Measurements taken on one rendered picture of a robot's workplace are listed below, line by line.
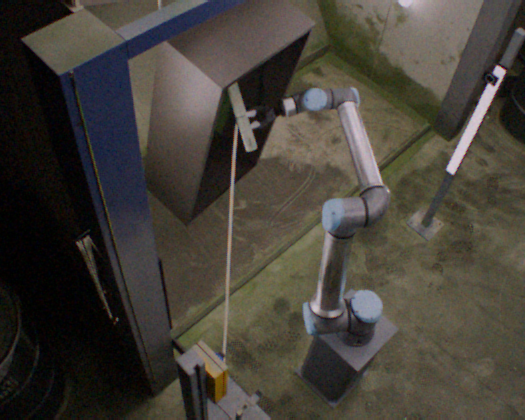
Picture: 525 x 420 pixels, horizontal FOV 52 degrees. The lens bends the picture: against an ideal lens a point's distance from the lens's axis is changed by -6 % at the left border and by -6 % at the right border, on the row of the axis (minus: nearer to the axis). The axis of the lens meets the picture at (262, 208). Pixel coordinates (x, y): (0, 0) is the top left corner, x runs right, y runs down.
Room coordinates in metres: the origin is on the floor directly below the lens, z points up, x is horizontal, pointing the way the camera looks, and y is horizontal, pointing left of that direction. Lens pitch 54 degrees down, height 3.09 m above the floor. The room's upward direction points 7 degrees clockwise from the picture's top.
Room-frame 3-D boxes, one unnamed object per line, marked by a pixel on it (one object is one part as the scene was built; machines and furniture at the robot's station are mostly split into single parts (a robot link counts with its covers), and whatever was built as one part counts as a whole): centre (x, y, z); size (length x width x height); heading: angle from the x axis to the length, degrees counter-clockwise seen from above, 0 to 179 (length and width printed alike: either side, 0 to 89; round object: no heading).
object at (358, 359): (1.13, -0.50, 0.32); 0.31 x 0.31 x 0.64; 50
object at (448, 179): (2.26, -1.12, 0.82); 0.05 x 0.05 x 1.64; 50
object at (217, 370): (0.56, 0.10, 1.42); 0.12 x 0.06 x 0.26; 50
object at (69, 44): (0.99, 0.48, 1.14); 0.18 x 0.18 x 2.29; 50
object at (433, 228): (2.26, -1.12, 0.01); 0.20 x 0.20 x 0.01; 50
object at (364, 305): (1.13, -0.49, 0.83); 0.17 x 0.15 x 0.18; 104
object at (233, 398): (0.65, 0.04, 0.95); 0.26 x 0.15 x 0.32; 50
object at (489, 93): (2.23, -1.10, 1.02); 0.06 x 0.02 x 0.83; 50
